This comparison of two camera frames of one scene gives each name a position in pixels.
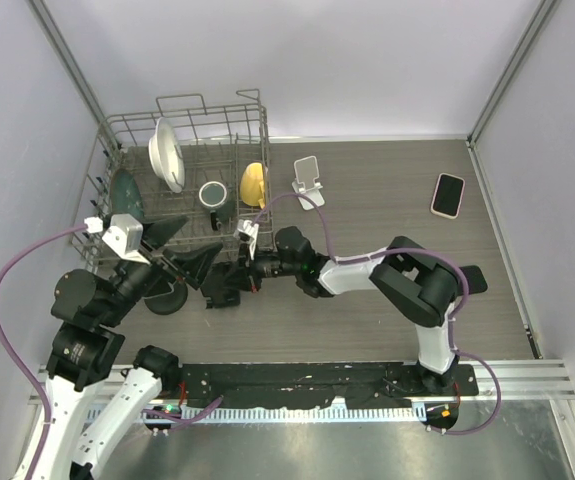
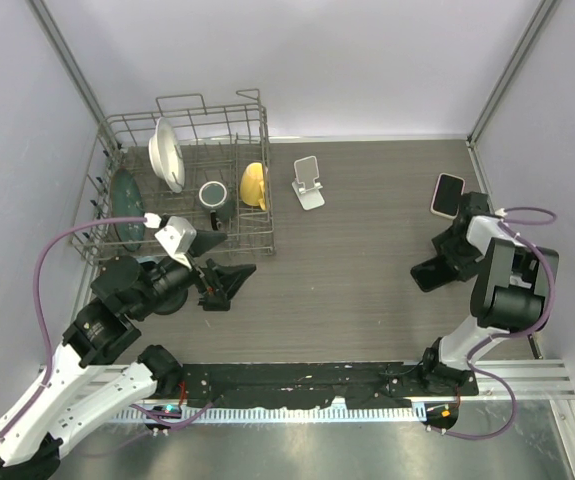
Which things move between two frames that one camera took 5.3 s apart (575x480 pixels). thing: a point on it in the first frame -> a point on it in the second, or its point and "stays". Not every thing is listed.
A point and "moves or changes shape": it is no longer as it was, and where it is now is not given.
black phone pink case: x=447 y=195 stays
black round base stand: x=165 y=304 stays
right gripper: x=249 y=271 -> x=443 y=244
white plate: x=167 y=156 stays
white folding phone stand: x=307 y=172 stays
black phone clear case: x=161 y=285 moves or changes shape
